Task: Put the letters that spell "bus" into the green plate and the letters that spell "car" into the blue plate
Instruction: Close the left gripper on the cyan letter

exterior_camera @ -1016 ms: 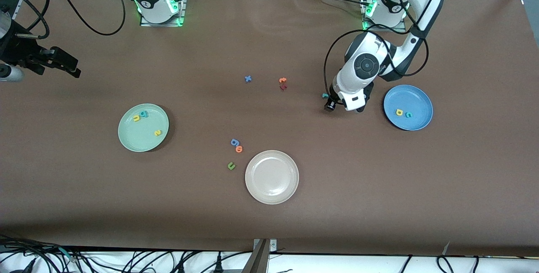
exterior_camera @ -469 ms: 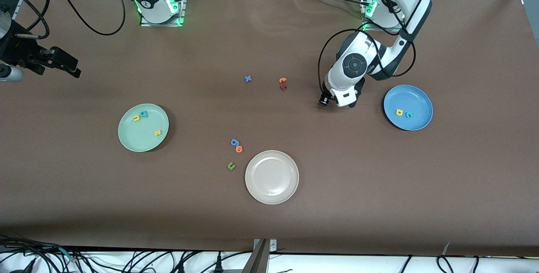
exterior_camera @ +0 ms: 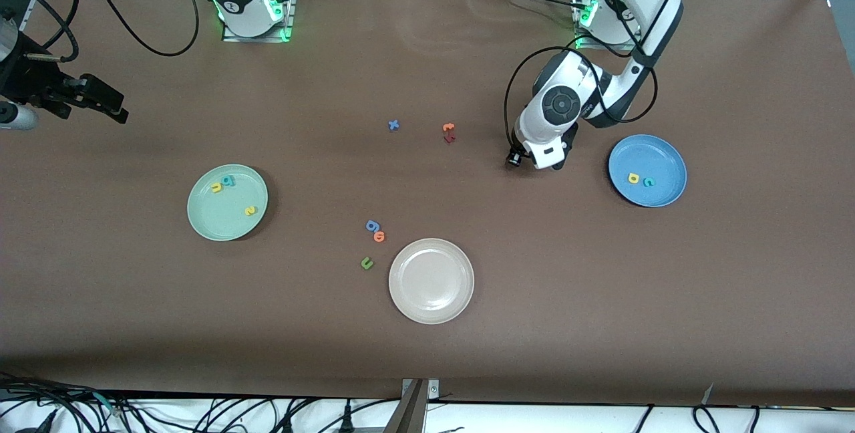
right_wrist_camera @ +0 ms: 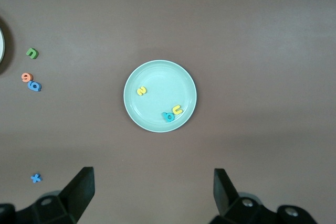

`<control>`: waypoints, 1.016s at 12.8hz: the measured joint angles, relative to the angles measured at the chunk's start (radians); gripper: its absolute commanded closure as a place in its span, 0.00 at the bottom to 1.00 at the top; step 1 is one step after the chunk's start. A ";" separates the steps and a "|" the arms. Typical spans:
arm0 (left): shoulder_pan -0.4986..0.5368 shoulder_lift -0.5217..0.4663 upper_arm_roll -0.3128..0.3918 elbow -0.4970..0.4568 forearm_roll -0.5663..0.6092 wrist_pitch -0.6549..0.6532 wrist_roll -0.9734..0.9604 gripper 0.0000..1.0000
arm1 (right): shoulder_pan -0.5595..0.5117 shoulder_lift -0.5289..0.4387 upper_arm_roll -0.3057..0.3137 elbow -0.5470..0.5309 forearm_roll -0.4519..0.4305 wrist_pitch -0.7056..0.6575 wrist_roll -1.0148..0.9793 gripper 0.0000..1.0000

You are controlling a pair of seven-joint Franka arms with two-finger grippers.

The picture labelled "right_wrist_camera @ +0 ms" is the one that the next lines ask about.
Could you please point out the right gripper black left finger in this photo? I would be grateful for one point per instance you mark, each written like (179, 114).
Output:
(76, 197)

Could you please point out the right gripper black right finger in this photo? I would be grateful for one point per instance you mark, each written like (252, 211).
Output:
(225, 200)

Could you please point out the yellow foam letter u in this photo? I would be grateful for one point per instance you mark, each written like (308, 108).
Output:
(178, 111)

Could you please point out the teal foam letter b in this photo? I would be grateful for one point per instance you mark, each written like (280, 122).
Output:
(165, 115)

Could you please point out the yellow foam letter z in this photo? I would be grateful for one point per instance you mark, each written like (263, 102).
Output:
(141, 91)

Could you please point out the blue foam letter x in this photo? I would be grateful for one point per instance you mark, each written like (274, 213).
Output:
(36, 178)

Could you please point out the blue foam letter g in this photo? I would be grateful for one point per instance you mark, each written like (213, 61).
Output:
(31, 84)

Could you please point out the orange foam letter e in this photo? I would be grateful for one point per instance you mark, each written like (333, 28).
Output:
(23, 77)

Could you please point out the green plate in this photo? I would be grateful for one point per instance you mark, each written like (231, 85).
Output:
(162, 82)

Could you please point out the green foam letter u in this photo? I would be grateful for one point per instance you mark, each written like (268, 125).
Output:
(32, 56)

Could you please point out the brown table mat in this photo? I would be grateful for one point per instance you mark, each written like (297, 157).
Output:
(236, 37)

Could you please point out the beige plate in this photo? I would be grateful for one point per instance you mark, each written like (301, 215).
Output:
(1, 43)

